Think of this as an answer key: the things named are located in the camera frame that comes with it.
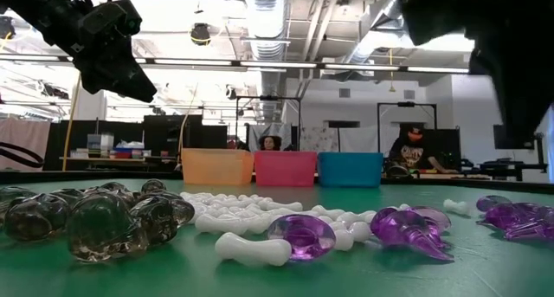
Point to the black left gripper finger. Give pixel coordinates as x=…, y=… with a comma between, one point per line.
x=121, y=80

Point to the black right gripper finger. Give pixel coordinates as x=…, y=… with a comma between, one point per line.
x=523, y=98

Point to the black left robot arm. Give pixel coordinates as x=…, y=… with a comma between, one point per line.
x=34, y=7

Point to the black computer monitor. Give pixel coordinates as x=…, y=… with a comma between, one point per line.
x=497, y=143

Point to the clear plastic storage box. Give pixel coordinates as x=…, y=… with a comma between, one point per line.
x=99, y=144

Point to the red storage container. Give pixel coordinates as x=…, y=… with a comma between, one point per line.
x=123, y=155

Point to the black desk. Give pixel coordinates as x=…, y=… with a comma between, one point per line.
x=489, y=165

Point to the black ceiling dome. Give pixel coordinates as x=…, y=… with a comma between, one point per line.
x=200, y=34

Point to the pink curtain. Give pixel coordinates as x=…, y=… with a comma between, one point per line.
x=26, y=141

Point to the person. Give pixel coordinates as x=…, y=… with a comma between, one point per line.
x=269, y=143
x=411, y=152

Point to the white plastic bone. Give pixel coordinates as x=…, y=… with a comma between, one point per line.
x=360, y=231
x=359, y=217
x=404, y=206
x=285, y=206
x=253, y=249
x=343, y=240
x=197, y=211
x=456, y=207
x=326, y=211
x=198, y=197
x=227, y=224

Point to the orange plastic bin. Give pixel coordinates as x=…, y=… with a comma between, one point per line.
x=216, y=167

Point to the blue plastic bin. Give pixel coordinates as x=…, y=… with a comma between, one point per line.
x=350, y=169

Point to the pink plastic bin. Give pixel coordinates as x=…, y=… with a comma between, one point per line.
x=285, y=169

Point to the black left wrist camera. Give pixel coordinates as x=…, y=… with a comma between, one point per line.
x=110, y=17

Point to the smooth silver air duct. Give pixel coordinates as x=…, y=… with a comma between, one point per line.
x=376, y=15

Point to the black frame stand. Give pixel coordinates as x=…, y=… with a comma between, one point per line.
x=407, y=103
x=268, y=98

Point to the ribbed silver air duct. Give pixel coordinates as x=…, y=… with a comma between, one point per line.
x=264, y=24

